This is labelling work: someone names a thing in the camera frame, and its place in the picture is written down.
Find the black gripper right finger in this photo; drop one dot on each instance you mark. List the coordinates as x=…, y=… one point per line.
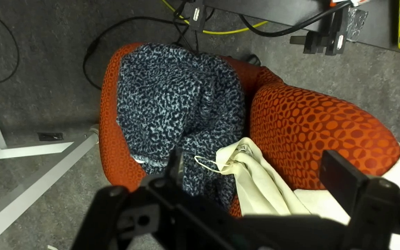
x=385, y=212

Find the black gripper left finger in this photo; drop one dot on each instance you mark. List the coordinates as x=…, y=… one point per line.
x=131, y=216

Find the white button jersey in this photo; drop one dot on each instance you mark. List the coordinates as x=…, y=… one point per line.
x=260, y=184

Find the orange fabric office chair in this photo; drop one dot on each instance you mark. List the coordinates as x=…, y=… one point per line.
x=326, y=125

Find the black floor plate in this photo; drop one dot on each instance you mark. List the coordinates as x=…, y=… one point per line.
x=51, y=136

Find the blue white patterned cloth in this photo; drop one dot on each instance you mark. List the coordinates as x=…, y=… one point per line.
x=173, y=101

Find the white table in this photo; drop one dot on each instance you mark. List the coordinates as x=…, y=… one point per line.
x=24, y=150

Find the black table clamp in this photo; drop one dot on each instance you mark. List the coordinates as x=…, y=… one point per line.
x=323, y=38

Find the black work table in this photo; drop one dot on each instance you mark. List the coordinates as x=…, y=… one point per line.
x=376, y=20

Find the black connector box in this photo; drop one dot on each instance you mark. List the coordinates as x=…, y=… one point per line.
x=195, y=15

